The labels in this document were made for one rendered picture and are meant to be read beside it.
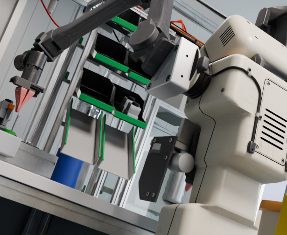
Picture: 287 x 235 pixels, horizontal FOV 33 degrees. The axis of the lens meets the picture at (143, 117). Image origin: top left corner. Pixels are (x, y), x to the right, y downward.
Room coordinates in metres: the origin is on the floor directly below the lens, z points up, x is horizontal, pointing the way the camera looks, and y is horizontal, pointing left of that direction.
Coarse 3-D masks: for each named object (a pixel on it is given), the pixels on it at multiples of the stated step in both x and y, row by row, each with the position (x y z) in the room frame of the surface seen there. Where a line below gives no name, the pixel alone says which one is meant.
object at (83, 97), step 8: (88, 72) 1.88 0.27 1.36; (80, 80) 1.75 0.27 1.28; (88, 80) 1.90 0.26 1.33; (96, 80) 1.90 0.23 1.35; (104, 80) 1.91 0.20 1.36; (80, 88) 1.83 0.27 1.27; (88, 88) 1.91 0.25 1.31; (96, 88) 1.92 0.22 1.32; (104, 88) 1.92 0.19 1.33; (112, 88) 1.80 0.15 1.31; (80, 96) 1.65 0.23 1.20; (88, 96) 1.66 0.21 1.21; (96, 96) 1.84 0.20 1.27; (104, 96) 1.87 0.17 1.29; (96, 104) 1.67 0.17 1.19; (104, 104) 1.68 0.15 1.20
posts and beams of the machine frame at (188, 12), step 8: (72, 0) 2.71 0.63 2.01; (80, 0) 2.70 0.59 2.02; (88, 0) 2.73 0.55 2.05; (176, 0) 2.43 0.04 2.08; (176, 8) 2.45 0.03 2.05; (184, 8) 2.46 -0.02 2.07; (192, 8) 2.48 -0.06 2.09; (184, 16) 2.51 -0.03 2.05; (192, 16) 2.49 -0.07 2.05; (200, 16) 2.51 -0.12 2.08; (200, 24) 2.55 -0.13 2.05; (208, 24) 2.54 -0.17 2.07; (208, 32) 2.60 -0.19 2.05; (128, 48) 2.91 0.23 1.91
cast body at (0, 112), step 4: (4, 100) 1.59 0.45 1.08; (8, 100) 1.60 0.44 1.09; (0, 104) 1.61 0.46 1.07; (4, 104) 1.60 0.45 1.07; (0, 108) 1.59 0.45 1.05; (4, 108) 1.60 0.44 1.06; (0, 112) 1.58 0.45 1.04; (4, 112) 1.59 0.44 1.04; (12, 112) 1.61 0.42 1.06; (0, 116) 1.59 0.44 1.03; (8, 120) 1.60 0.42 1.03
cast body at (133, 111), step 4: (128, 104) 1.76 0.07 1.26; (132, 104) 1.74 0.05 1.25; (136, 104) 1.74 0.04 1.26; (128, 108) 1.74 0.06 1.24; (132, 108) 1.74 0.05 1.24; (136, 108) 1.74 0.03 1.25; (124, 112) 1.78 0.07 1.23; (128, 112) 1.74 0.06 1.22; (132, 112) 1.75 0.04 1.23; (136, 112) 1.75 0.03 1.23; (132, 116) 1.74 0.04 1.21; (136, 116) 1.74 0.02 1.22
